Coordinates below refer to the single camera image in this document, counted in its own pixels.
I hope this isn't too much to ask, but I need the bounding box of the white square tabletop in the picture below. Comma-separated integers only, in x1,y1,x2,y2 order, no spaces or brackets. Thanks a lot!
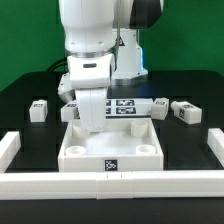
58,118,164,172

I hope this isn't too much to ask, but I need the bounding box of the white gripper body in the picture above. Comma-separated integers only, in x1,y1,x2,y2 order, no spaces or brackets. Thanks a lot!
75,88,107,132

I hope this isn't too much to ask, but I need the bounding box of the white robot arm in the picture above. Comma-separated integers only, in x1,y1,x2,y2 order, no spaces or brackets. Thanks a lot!
58,0,164,132

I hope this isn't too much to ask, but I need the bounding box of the white fence wall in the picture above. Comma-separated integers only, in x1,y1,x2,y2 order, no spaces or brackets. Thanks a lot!
0,131,224,200

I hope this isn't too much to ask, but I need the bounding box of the AprilTag base sheet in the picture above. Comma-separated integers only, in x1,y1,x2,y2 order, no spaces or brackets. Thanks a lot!
106,98,153,117

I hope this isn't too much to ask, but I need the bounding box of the black cable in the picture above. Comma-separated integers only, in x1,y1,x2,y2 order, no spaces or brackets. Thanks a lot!
46,57,69,73

